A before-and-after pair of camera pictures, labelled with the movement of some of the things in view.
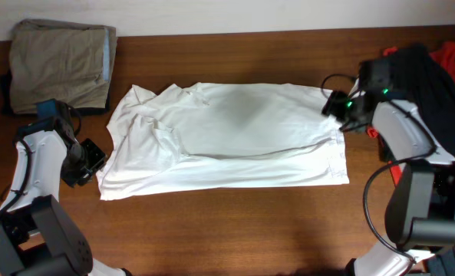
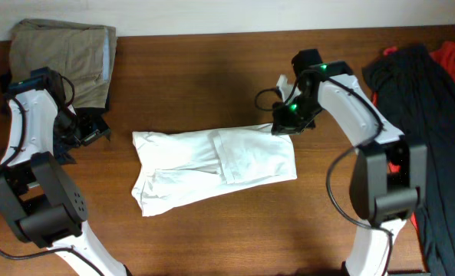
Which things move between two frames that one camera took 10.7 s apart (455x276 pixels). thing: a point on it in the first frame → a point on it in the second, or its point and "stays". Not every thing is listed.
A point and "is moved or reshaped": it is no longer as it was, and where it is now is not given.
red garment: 449,57 stays
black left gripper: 99,159 → 97,126
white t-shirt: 173,137 is moved or reshaped
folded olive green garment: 51,59 stays
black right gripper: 333,107 → 285,122
